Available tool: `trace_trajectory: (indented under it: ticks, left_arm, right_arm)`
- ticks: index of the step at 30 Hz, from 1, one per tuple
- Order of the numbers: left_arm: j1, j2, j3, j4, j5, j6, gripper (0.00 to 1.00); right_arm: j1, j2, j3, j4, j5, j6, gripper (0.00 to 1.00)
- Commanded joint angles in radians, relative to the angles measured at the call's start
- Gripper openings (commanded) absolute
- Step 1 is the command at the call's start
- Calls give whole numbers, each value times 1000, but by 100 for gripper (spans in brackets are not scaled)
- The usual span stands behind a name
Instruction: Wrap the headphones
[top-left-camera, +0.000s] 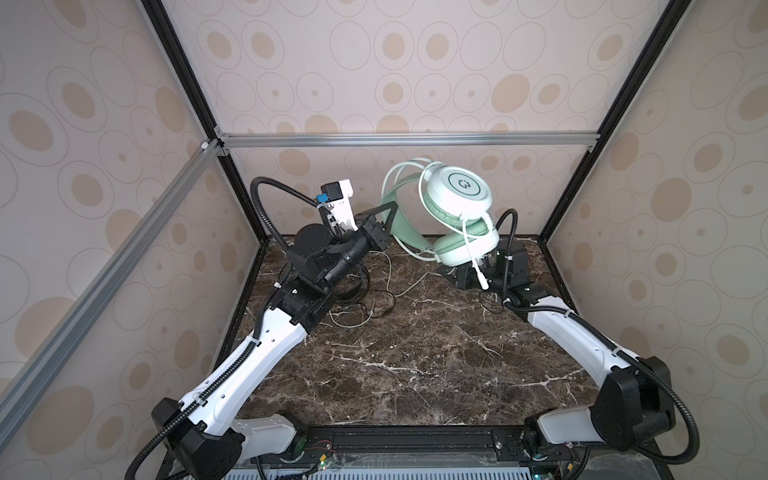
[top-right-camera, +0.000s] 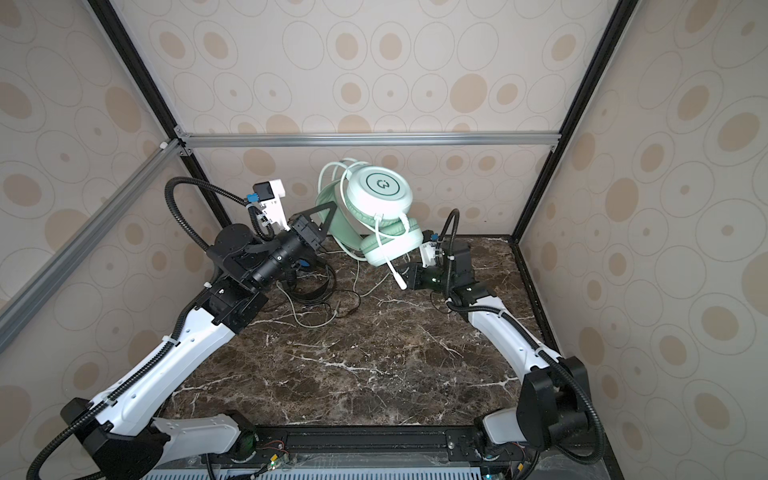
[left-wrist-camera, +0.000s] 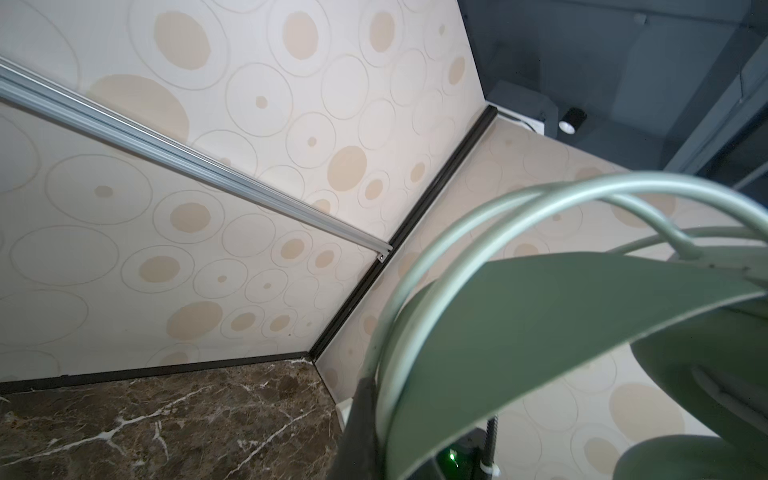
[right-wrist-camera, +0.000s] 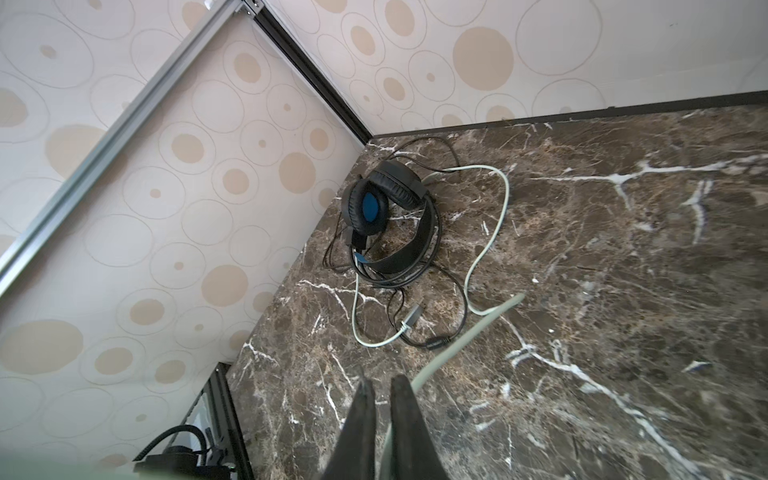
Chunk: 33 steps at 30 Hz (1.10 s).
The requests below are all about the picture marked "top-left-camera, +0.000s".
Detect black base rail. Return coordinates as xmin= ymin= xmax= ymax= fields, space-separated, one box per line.
xmin=287 ymin=423 xmax=541 ymax=469

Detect aluminium frame rail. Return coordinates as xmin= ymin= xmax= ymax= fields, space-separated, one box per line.
xmin=220 ymin=131 xmax=600 ymax=149

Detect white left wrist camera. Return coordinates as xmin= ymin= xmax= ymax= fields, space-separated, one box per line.
xmin=316 ymin=179 xmax=357 ymax=235

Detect black frame corner post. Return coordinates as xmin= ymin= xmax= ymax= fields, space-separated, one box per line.
xmin=139 ymin=0 xmax=270 ymax=245

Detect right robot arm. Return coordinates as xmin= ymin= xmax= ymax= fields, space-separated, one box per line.
xmin=477 ymin=255 xmax=701 ymax=465

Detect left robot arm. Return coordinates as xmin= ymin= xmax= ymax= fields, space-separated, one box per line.
xmin=125 ymin=176 xmax=398 ymax=479

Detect black headphones blue accents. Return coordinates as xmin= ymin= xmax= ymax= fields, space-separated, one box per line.
xmin=334 ymin=265 xmax=371 ymax=305

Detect aluminium left side rail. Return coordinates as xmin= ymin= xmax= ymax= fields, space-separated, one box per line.
xmin=1 ymin=138 xmax=223 ymax=449

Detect black headphone cable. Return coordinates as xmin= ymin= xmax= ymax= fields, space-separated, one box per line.
xmin=328 ymin=249 xmax=398 ymax=320

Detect mint green headphones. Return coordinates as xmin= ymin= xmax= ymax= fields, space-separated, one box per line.
xmin=380 ymin=158 xmax=500 ymax=290

